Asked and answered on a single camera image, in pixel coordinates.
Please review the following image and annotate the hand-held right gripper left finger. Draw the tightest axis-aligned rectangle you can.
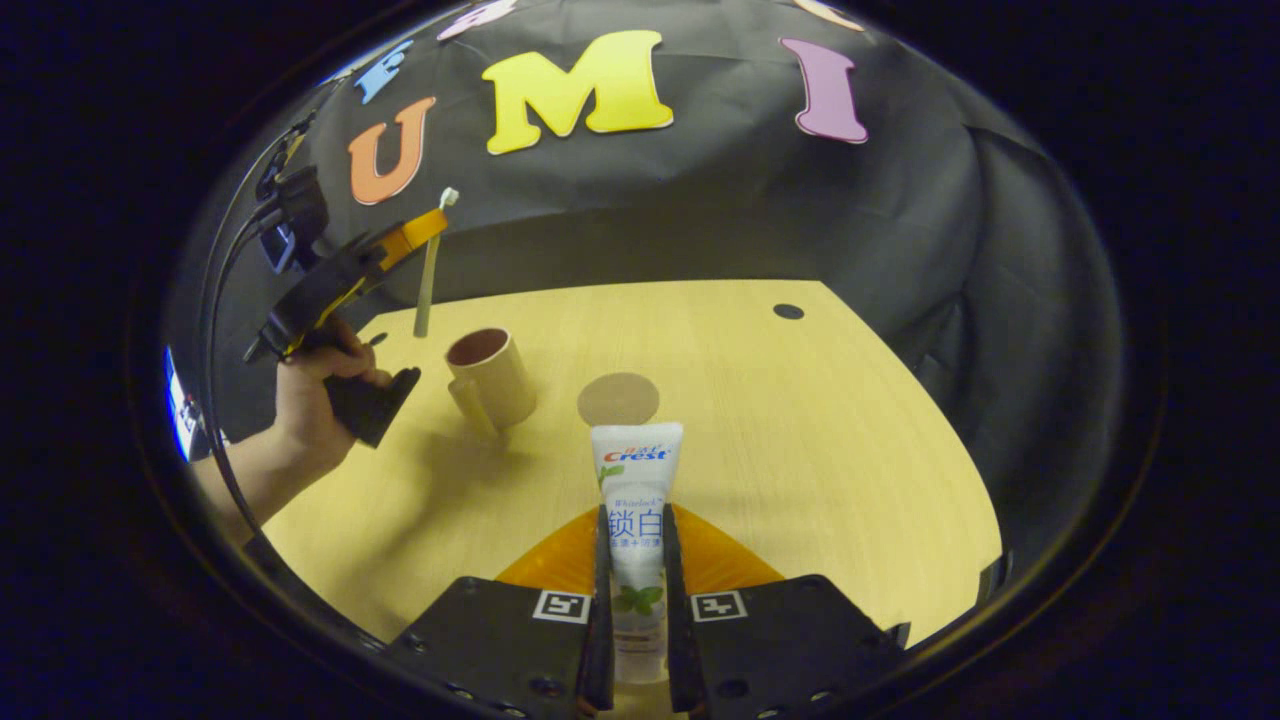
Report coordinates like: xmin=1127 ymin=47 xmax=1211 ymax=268
xmin=385 ymin=503 xmax=616 ymax=720

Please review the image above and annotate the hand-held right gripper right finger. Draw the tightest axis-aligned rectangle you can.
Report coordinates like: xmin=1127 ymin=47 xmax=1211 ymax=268
xmin=660 ymin=503 xmax=911 ymax=720

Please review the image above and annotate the pale blue toothbrush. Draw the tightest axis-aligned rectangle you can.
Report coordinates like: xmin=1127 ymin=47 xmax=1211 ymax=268
xmin=413 ymin=187 xmax=461 ymax=339

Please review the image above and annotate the beige cup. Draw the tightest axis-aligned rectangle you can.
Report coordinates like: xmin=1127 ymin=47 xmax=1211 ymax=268
xmin=444 ymin=327 xmax=538 ymax=438

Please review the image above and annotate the white toothpaste tube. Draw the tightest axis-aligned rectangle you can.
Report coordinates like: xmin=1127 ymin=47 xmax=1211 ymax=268
xmin=590 ymin=421 xmax=685 ymax=686

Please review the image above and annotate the round brown coaster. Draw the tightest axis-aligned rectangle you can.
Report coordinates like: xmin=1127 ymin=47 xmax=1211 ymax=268
xmin=577 ymin=372 xmax=661 ymax=427

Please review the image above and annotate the wooden desktop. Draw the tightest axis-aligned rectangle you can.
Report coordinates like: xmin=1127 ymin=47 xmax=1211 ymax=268
xmin=260 ymin=278 xmax=1004 ymax=717

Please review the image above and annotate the computer monitor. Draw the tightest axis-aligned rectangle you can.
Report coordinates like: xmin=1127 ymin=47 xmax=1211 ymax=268
xmin=163 ymin=345 xmax=201 ymax=463

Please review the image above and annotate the black cable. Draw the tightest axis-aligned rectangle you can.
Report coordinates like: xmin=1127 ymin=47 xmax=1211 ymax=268
xmin=200 ymin=115 xmax=316 ymax=531

